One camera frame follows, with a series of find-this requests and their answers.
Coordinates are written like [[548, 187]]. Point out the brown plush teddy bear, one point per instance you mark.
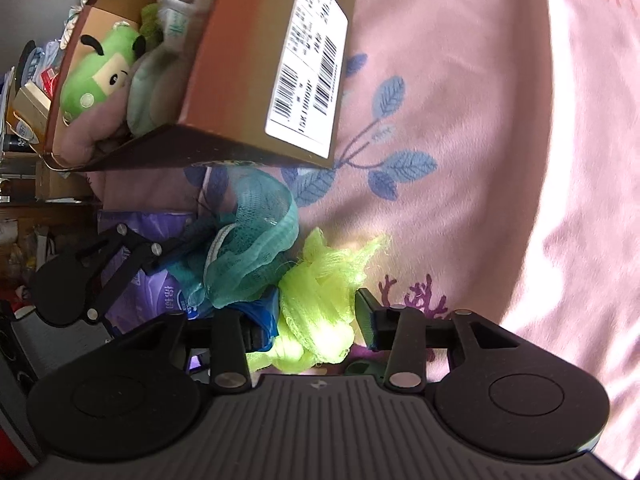
[[152, 96]]

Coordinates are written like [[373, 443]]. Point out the brown cardboard box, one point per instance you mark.
[[224, 109]]

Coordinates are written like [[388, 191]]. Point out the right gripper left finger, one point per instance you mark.
[[230, 371]]

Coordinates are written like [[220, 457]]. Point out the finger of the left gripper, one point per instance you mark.
[[140, 254]]

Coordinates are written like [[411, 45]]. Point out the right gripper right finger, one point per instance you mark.
[[401, 333]]

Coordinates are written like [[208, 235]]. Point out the yellow-green mesh bath sponge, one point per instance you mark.
[[317, 306]]

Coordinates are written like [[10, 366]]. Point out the pink floral bed sheet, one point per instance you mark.
[[495, 144]]

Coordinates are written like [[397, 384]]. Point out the green frog plush toy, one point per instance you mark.
[[102, 71]]

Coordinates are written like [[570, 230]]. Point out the white shipping label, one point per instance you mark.
[[304, 96]]

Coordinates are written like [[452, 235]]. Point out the teal mesh bath sponge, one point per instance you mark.
[[246, 252]]

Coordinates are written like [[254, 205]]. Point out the purple tissue pack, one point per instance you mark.
[[149, 295]]

